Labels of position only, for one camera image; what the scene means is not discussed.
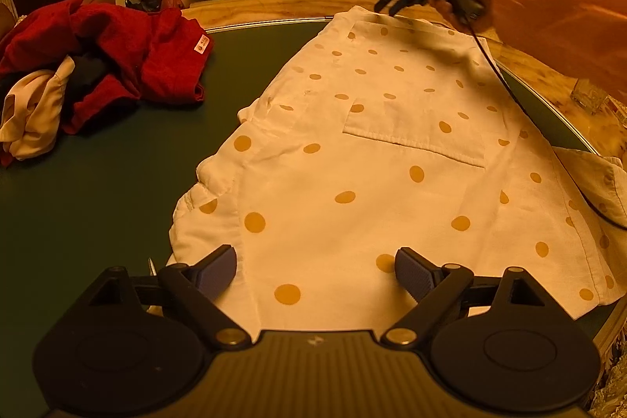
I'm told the person's right forearm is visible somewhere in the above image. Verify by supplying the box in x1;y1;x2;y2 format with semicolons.
490;0;627;98

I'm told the black cable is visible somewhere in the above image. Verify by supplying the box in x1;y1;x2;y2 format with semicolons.
468;16;627;231

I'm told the lace fringed cover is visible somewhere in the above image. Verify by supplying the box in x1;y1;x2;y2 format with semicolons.
585;325;627;418

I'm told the dark cloth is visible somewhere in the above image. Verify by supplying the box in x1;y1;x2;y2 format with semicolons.
69;51;140;118

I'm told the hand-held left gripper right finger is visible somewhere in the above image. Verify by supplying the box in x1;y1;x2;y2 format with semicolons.
379;246;549;347

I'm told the white polka dot shirt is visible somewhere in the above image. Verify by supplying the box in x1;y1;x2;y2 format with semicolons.
169;5;627;321

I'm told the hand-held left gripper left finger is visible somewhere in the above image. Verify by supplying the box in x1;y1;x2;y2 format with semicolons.
88;244;250;347

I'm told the white crumpled garment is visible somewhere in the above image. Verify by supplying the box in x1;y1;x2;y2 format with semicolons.
0;56;75;161

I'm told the red towel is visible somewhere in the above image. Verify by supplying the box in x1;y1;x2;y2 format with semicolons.
0;0;215;166

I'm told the clear drinking glass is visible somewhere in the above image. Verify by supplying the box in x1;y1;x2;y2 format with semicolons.
571;78;608;114

